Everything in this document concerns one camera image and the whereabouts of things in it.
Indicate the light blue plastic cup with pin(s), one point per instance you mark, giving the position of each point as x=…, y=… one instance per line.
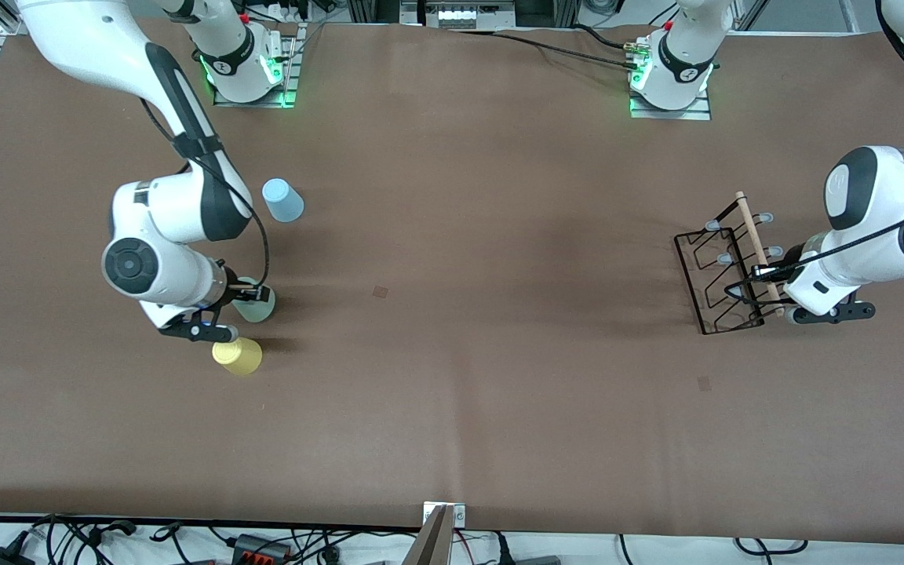
x=283, y=202

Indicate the metal corner bracket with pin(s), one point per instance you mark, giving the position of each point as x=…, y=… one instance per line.
x=16, y=26

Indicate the black power strip orange switches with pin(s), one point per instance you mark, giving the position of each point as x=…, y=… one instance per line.
x=260, y=548

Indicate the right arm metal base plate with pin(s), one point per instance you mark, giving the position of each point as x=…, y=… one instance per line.
x=293, y=71

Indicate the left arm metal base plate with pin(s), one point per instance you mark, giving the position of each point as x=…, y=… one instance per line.
x=672, y=114

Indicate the yellow plastic cup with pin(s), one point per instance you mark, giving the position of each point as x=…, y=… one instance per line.
x=238, y=355

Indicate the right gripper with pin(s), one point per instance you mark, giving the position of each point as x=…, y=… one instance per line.
x=233, y=290

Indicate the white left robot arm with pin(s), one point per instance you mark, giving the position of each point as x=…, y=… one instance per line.
x=883, y=180

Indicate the white socket box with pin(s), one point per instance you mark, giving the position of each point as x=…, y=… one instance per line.
x=460, y=14

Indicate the small metal mounting bracket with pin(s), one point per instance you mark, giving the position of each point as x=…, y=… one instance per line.
x=460, y=514

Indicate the black power adapter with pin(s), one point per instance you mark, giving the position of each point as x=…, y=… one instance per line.
x=5, y=557

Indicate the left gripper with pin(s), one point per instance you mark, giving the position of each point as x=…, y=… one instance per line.
x=790, y=256

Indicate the brown table mat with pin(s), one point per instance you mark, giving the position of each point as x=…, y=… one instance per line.
x=499, y=196

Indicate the brown camera support bar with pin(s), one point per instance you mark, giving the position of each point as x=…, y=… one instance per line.
x=432, y=545

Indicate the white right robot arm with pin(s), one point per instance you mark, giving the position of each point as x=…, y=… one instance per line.
x=91, y=39

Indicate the light green plastic cup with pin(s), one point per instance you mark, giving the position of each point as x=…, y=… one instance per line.
x=252, y=312

